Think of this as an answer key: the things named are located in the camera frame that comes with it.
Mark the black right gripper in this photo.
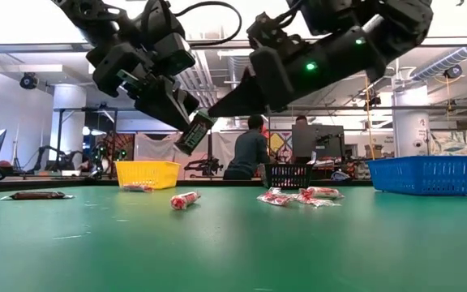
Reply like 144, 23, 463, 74
208, 27, 385, 119

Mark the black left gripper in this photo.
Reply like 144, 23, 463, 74
91, 41, 200, 132

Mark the black candy bar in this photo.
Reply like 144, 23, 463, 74
174, 109, 218, 157

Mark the red white candy roll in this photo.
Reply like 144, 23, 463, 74
170, 191, 201, 212

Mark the brown chocolate bar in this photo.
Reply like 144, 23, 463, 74
0, 191, 75, 201

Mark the small red white candy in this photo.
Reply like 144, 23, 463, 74
122, 184, 155, 193

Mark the white hanging cloth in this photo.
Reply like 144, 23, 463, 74
134, 133, 180, 163
211, 131, 234, 163

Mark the person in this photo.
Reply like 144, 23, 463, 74
222, 114, 275, 181
292, 115, 311, 163

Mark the yellow plastic basket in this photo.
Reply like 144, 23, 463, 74
114, 161, 182, 191

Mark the black plastic basket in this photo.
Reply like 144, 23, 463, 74
262, 162, 314, 190

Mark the grey computer monitor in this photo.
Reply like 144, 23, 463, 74
291, 124, 345, 160

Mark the white square column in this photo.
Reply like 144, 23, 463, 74
50, 84, 88, 174

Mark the cardboard box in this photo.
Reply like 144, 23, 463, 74
365, 144, 384, 160

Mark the white round column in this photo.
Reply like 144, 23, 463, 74
392, 84, 430, 158

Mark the blue plastic basket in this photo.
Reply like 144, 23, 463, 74
366, 156, 467, 197

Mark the black overhead crossbar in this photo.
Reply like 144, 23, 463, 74
0, 36, 467, 54

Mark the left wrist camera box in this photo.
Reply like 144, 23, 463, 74
152, 32, 197, 78

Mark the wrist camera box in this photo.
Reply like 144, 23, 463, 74
152, 32, 197, 78
246, 11, 306, 56

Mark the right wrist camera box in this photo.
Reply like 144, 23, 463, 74
246, 11, 306, 56

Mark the black aluminium table frame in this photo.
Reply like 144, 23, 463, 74
0, 178, 467, 194

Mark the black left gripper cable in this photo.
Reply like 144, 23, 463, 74
172, 0, 243, 46

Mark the yellow hanging rope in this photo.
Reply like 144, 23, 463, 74
363, 76, 376, 161

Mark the black hanging cable reel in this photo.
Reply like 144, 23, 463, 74
443, 64, 464, 80
19, 72, 39, 91

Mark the spiral ceiling duct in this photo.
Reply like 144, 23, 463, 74
409, 46, 467, 82

